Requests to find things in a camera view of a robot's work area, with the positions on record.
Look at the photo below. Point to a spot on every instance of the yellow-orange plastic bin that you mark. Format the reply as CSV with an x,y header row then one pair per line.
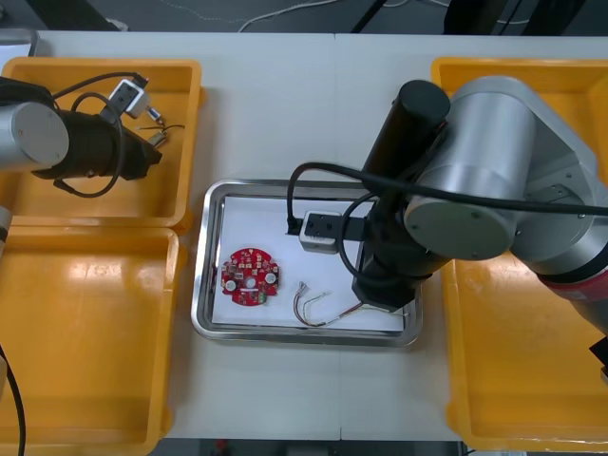
x,y
475,69
71,356
176,190
499,380

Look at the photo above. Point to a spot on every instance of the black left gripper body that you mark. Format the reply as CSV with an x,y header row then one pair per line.
x,y
140,159

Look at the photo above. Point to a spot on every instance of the small steel tray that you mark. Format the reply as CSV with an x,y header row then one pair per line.
x,y
19,35

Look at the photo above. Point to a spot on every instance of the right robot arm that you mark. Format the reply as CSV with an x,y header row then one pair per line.
x,y
499,166

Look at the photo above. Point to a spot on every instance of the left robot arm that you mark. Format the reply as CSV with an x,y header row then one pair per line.
x,y
28,138

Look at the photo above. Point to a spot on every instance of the round red circuit board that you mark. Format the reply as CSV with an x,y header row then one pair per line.
x,y
247,285

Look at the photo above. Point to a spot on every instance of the white paper sheet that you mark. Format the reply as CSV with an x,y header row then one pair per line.
x,y
266,223

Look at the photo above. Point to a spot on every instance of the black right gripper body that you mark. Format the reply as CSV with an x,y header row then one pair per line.
x,y
380,294

